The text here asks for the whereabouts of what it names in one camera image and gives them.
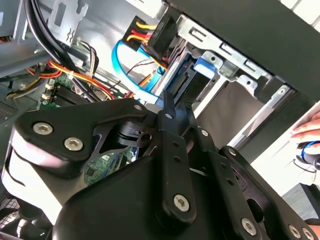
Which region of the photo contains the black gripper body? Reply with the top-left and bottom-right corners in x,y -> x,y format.
51,154 -> 241,240

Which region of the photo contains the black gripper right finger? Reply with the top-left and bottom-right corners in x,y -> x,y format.
175,101 -> 320,240

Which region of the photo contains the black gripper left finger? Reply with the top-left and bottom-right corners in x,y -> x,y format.
1,89 -> 198,225

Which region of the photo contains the blue SATA wire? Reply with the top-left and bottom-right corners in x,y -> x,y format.
111,39 -> 166,101

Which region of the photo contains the round black blue-ringed tool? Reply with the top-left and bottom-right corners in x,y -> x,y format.
294,140 -> 320,174

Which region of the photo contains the hard disk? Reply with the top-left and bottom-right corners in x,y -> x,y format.
159,47 -> 217,103

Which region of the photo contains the red yellow power wire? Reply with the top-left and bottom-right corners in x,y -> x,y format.
121,14 -> 176,59

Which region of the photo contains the person's hand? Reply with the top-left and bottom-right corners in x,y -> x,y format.
291,118 -> 320,141

